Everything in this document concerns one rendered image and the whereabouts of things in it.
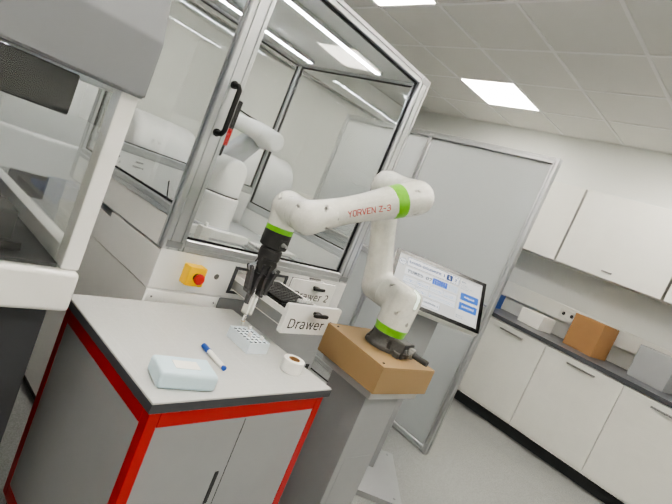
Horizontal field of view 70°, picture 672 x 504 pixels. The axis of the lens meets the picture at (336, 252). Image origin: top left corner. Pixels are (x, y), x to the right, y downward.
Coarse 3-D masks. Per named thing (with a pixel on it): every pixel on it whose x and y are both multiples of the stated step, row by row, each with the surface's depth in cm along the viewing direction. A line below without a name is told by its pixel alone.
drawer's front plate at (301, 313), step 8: (288, 304) 163; (296, 304) 165; (304, 304) 170; (288, 312) 163; (296, 312) 166; (304, 312) 169; (312, 312) 172; (320, 312) 176; (328, 312) 179; (336, 312) 183; (280, 320) 164; (288, 320) 165; (296, 320) 168; (304, 320) 171; (312, 320) 174; (320, 320) 177; (328, 320) 181; (336, 320) 184; (280, 328) 164; (288, 328) 167; (296, 328) 170; (304, 328) 173; (312, 328) 176; (320, 328) 179
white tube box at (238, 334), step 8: (232, 328) 157; (240, 328) 160; (232, 336) 156; (240, 336) 154; (256, 336) 159; (240, 344) 153; (248, 344) 150; (256, 344) 152; (264, 344) 154; (248, 352) 151; (256, 352) 153; (264, 352) 156
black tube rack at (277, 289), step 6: (276, 282) 199; (270, 288) 185; (276, 288) 188; (282, 288) 193; (288, 288) 197; (270, 294) 178; (276, 294) 180; (282, 294) 183; (288, 294) 188; (294, 294) 191; (276, 300) 183; (294, 300) 181
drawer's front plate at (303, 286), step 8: (296, 280) 208; (304, 280) 212; (296, 288) 210; (304, 288) 214; (312, 288) 217; (328, 288) 225; (320, 296) 223; (328, 296) 228; (320, 304) 226; (328, 304) 230
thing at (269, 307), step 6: (240, 276) 190; (234, 282) 186; (240, 282) 184; (234, 288) 185; (240, 288) 183; (240, 294) 182; (264, 300) 174; (270, 300) 172; (258, 306) 175; (264, 306) 173; (270, 306) 171; (276, 306) 169; (282, 306) 169; (264, 312) 172; (270, 312) 170; (276, 312) 168; (282, 312) 167; (270, 318) 170; (276, 318) 168
